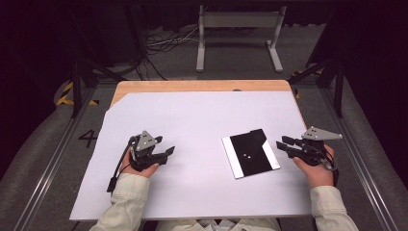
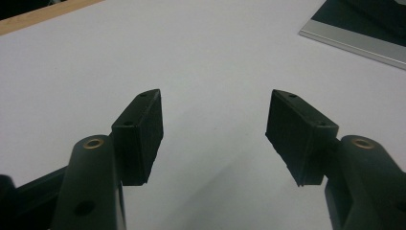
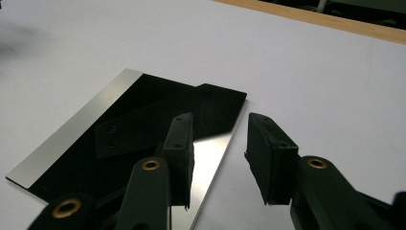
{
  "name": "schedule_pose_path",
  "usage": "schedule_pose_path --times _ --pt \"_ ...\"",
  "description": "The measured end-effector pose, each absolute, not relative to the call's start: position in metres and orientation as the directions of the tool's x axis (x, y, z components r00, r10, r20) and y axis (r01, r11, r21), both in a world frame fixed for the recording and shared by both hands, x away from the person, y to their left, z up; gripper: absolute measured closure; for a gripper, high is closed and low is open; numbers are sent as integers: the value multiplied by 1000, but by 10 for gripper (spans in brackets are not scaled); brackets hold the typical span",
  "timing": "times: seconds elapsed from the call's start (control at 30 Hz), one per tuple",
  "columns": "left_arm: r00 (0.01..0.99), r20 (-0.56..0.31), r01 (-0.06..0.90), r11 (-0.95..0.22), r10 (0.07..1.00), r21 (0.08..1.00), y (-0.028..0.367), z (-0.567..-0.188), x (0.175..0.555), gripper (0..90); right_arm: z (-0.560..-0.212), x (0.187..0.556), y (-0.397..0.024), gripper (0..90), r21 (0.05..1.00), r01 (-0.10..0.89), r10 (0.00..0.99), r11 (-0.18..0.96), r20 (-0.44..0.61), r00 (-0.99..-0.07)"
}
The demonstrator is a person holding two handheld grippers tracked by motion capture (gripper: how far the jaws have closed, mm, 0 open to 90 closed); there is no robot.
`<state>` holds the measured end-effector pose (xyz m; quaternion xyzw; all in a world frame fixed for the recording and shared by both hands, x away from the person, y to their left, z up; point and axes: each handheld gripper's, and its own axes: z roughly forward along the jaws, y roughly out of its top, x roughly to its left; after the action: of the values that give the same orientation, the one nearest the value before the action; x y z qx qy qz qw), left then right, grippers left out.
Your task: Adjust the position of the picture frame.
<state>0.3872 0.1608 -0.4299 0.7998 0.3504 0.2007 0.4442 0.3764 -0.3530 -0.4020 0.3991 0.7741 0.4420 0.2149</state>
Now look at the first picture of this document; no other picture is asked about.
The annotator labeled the person's right hand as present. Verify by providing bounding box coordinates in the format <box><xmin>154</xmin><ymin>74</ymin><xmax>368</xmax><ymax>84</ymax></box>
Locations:
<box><xmin>292</xmin><ymin>143</ymin><xmax>336</xmax><ymax>190</ymax></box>

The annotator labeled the aluminium floor rail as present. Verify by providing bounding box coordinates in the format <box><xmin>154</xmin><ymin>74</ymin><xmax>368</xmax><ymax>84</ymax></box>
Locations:
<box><xmin>320</xmin><ymin>88</ymin><xmax>398</xmax><ymax>231</ymax></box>
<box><xmin>13</xmin><ymin>86</ymin><xmax>97</xmax><ymax>231</ymax></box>

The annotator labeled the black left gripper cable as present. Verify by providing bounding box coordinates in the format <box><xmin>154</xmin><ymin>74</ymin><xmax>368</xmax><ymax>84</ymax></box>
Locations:
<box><xmin>106</xmin><ymin>137</ymin><xmax>137</xmax><ymax>193</ymax></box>

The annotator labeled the black tripod stand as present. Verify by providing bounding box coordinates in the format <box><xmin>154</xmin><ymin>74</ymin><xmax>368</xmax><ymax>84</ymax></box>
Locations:
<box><xmin>287</xmin><ymin>56</ymin><xmax>345</xmax><ymax>119</ymax></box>
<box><xmin>68</xmin><ymin>57</ymin><xmax>129</xmax><ymax>119</ymax></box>

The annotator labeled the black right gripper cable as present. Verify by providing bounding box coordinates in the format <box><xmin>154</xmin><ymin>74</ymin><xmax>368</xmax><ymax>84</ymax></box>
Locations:
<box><xmin>320</xmin><ymin>150</ymin><xmax>341</xmax><ymax>188</ymax></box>

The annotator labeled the yellow black floor tape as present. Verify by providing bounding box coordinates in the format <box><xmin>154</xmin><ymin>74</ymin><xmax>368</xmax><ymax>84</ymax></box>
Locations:
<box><xmin>290</xmin><ymin>68</ymin><xmax>323</xmax><ymax>100</ymax></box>
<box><xmin>56</xmin><ymin>81</ymin><xmax>100</xmax><ymax>107</ymax></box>

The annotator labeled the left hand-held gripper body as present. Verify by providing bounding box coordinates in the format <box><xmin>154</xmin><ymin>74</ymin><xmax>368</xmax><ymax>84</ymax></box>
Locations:
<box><xmin>128</xmin><ymin>130</ymin><xmax>169</xmax><ymax>172</ymax></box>

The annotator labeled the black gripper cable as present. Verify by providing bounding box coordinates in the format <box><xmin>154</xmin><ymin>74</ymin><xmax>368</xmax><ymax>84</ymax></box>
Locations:
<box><xmin>106</xmin><ymin>137</ymin><xmax>137</xmax><ymax>193</ymax></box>
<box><xmin>320</xmin><ymin>150</ymin><xmax>341</xmax><ymax>188</ymax></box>

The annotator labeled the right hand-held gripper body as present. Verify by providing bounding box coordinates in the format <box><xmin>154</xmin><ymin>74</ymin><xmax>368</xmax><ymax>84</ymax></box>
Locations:
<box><xmin>296</xmin><ymin>125</ymin><xmax>344</xmax><ymax>167</ymax></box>

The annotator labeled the person's left hand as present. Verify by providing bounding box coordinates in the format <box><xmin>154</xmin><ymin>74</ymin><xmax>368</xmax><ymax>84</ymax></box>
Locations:
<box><xmin>119</xmin><ymin>148</ymin><xmax>161</xmax><ymax>179</ymax></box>

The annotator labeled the black square sheet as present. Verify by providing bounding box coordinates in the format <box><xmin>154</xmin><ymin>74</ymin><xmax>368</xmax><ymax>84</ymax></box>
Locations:
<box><xmin>221</xmin><ymin>128</ymin><xmax>281</xmax><ymax>180</ymax></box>

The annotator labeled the white table sheet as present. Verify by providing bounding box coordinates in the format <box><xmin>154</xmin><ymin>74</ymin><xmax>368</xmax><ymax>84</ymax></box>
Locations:
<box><xmin>69</xmin><ymin>90</ymin><xmax>314</xmax><ymax>222</ymax></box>

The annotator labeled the grey metal stand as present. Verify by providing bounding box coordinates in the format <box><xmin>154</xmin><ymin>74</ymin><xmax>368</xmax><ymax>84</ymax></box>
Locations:
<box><xmin>195</xmin><ymin>4</ymin><xmax>288</xmax><ymax>73</ymax></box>

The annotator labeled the bundle of floor cables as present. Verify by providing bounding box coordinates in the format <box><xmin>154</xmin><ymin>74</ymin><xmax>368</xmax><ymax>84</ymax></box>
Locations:
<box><xmin>128</xmin><ymin>24</ymin><xmax>200</xmax><ymax>81</ymax></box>

